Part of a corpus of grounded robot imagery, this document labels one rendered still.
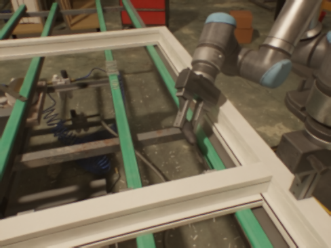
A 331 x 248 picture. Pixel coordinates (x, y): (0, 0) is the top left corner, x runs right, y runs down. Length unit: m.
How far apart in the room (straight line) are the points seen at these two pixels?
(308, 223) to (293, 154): 0.15
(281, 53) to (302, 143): 0.41
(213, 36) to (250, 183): 0.41
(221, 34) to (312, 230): 0.51
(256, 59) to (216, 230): 1.05
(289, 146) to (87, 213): 0.37
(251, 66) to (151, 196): 0.49
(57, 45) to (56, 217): 1.01
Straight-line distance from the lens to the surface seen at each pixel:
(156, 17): 4.13
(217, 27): 0.77
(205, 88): 0.72
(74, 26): 4.56
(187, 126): 0.68
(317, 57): 1.29
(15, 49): 1.45
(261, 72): 0.79
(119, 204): 0.52
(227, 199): 0.59
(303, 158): 0.45
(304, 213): 0.56
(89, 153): 0.83
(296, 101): 0.48
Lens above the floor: 1.36
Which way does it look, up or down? 38 degrees down
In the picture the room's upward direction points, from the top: 1 degrees counter-clockwise
